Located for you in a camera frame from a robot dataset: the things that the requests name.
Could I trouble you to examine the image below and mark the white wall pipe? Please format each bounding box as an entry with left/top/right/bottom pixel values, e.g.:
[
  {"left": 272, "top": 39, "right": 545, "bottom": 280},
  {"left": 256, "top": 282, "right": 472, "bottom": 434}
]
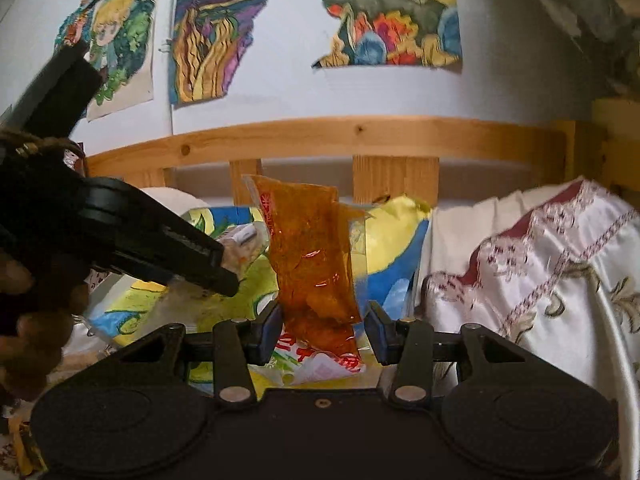
[{"left": 165, "top": 0, "right": 178, "bottom": 136}]

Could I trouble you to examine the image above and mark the colourful swirl painting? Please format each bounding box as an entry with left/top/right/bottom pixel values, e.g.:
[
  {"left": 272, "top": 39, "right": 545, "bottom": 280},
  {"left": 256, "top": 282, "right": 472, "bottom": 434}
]
[{"left": 172, "top": 0, "right": 268, "bottom": 106}]

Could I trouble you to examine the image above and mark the clear brown pastry packet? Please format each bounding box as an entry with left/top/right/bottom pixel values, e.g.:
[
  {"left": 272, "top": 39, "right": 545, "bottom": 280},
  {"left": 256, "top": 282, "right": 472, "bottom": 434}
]
[{"left": 163, "top": 221, "right": 269, "bottom": 308}]

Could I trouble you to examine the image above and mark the white pink snack bag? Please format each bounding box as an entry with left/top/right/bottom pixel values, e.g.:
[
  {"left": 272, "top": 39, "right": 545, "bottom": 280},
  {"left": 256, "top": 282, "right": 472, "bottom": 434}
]
[{"left": 250, "top": 330, "right": 367, "bottom": 387}]

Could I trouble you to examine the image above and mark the cartoon boy poster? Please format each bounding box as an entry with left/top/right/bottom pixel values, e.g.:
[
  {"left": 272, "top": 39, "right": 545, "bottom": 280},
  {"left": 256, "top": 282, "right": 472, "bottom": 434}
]
[{"left": 86, "top": 0, "right": 156, "bottom": 122}]

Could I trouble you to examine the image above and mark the orange sauce packet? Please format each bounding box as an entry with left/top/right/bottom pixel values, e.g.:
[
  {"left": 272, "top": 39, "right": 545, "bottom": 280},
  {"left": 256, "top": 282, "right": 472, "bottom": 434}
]
[{"left": 245, "top": 174, "right": 366, "bottom": 356}]

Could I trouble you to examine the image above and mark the landscape painting torn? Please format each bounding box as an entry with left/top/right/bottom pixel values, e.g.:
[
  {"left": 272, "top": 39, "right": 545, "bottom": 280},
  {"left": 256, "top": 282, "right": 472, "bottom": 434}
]
[{"left": 314, "top": 0, "right": 462, "bottom": 68}]

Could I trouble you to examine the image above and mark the person's left hand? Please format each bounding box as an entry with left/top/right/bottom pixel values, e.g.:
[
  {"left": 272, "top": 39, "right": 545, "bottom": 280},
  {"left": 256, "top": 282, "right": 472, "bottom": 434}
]
[{"left": 1, "top": 254, "right": 89, "bottom": 401}]

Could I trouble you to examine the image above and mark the cream pillow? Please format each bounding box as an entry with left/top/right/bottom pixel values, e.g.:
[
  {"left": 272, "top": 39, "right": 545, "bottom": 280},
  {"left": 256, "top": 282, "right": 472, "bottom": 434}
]
[{"left": 142, "top": 186, "right": 209, "bottom": 216}]

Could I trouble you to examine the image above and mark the floral curtain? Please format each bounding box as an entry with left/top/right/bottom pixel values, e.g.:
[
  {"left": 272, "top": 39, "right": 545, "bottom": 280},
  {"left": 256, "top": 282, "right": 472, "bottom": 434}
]
[{"left": 539, "top": 0, "right": 639, "bottom": 101}]

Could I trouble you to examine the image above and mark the dinosaur drawing tray liner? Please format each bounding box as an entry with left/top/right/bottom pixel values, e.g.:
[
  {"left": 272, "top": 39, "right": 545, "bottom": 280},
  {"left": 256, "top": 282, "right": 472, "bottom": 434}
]
[{"left": 89, "top": 194, "right": 434, "bottom": 386}]

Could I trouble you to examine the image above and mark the floral satin bed cover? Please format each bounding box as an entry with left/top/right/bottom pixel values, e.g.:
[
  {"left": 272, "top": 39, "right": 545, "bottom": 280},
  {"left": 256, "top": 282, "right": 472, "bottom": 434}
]
[{"left": 416, "top": 179, "right": 639, "bottom": 479}]

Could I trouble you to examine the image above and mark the grey metal tray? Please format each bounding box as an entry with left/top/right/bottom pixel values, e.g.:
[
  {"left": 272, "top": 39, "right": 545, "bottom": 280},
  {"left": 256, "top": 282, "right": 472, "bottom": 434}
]
[{"left": 78, "top": 274, "right": 134, "bottom": 349}]

